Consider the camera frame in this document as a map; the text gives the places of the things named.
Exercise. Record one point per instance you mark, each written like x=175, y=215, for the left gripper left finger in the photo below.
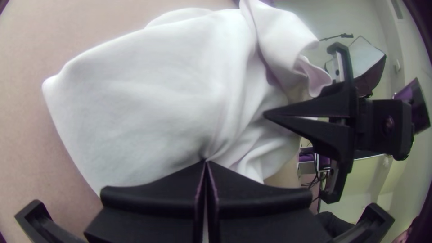
x=152, y=209

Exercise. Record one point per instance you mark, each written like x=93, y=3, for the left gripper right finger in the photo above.
x=263, y=212

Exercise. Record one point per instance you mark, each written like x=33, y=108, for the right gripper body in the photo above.
x=341, y=182

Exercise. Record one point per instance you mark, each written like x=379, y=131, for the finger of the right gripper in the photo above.
x=334, y=138
x=330, y=104

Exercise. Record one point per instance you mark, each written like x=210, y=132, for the white t-shirt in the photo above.
x=162, y=101

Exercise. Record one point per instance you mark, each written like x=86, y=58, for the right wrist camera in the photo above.
x=381, y=135

